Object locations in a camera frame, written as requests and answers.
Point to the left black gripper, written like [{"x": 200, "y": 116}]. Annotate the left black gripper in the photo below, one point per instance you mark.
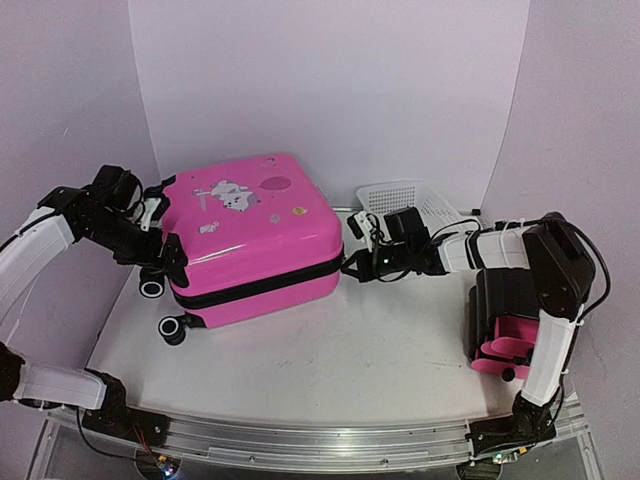
[{"x": 148, "y": 257}]

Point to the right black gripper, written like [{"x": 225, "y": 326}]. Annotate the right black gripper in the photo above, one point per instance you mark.
[{"x": 367, "y": 273}]

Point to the pink hard-shell suitcase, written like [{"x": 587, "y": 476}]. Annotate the pink hard-shell suitcase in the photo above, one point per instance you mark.
[{"x": 257, "y": 236}]

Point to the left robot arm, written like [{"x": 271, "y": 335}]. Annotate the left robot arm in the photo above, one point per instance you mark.
[{"x": 114, "y": 211}]

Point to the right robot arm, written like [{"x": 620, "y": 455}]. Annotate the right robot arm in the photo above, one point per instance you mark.
[{"x": 561, "y": 259}]

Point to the white perforated plastic basket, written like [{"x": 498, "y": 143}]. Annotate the white perforated plastic basket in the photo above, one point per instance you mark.
[{"x": 435, "y": 211}]

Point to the black and pink drawer organizer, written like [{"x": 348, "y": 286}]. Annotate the black and pink drawer organizer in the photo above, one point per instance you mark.
[{"x": 503, "y": 321}]

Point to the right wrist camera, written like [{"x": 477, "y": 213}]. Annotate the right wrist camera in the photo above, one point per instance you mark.
[{"x": 365, "y": 227}]

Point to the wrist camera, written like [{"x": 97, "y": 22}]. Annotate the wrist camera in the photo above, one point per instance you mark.
[
  {"x": 365, "y": 227},
  {"x": 148, "y": 211}
]

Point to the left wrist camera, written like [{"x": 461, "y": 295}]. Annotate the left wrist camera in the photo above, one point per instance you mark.
[{"x": 148, "y": 211}]

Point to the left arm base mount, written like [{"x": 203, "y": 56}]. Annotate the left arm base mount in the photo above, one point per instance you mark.
[{"x": 117, "y": 420}]

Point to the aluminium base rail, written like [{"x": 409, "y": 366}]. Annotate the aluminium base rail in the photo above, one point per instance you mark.
[{"x": 332, "y": 449}]

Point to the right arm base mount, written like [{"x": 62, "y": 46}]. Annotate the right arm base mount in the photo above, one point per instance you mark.
[{"x": 491, "y": 436}]

